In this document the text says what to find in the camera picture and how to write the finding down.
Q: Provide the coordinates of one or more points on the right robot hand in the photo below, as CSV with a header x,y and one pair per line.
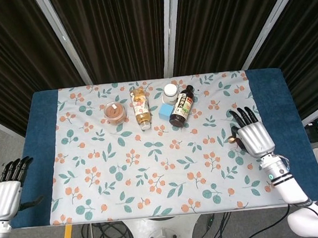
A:
x,y
255,138

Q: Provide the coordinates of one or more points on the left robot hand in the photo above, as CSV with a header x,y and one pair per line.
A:
x,y
4,199

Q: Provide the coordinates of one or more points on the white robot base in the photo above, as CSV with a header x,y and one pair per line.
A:
x,y
163,232

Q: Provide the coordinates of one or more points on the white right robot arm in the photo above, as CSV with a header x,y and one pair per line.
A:
x,y
289,188

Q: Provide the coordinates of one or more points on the blue table cover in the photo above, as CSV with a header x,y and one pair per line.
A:
x,y
39,140

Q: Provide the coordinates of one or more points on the dark sauce bottle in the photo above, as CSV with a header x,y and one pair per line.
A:
x,y
181,107

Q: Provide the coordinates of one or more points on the light blue cube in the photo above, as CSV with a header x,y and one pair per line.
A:
x,y
165,112

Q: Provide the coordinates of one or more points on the floral print tablecloth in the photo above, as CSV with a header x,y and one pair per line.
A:
x,y
163,163

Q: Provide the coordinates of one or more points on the small white lidded jar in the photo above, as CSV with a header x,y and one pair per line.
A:
x,y
170,93

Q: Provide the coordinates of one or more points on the dark pleated curtain panel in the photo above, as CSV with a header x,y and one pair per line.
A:
x,y
309,50
112,34
223,21
11,59

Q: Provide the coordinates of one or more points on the tea bottle with white cap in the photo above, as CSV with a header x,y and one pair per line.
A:
x,y
141,109

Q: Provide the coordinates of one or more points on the clear cup brown dessert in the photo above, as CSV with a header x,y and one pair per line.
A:
x,y
115,113

